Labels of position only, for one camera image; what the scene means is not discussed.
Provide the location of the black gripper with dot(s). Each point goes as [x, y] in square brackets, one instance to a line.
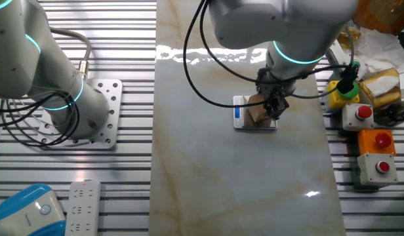
[271, 86]

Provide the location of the metal robot mounting plate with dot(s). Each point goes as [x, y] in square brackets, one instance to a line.
[110, 98]

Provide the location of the brown cardboard block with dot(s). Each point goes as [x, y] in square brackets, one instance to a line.
[256, 109]

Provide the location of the silver digital scale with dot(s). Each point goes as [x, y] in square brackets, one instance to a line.
[236, 113]

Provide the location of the blue and white device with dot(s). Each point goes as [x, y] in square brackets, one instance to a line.
[25, 213]

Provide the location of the yellow box green mushroom button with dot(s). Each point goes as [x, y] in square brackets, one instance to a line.
[334, 98]

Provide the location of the grey box red button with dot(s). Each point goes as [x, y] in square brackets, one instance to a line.
[369, 173]
[353, 119]

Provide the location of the grey camera bracket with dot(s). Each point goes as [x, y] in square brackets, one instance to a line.
[331, 59]

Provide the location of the gold tissue pack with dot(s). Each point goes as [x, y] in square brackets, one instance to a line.
[385, 95]

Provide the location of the brown wrapped box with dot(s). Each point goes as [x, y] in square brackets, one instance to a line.
[382, 16]

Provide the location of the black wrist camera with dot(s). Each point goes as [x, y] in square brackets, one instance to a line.
[346, 83]

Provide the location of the orange box red button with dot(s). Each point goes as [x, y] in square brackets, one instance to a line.
[367, 145]

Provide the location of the white power strip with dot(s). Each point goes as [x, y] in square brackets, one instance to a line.
[83, 209]

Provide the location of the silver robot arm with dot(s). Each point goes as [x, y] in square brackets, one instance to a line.
[287, 19]

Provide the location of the white crumpled paper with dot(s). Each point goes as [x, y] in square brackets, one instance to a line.
[382, 49]

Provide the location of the marble pattern board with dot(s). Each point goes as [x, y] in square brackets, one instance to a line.
[221, 180]

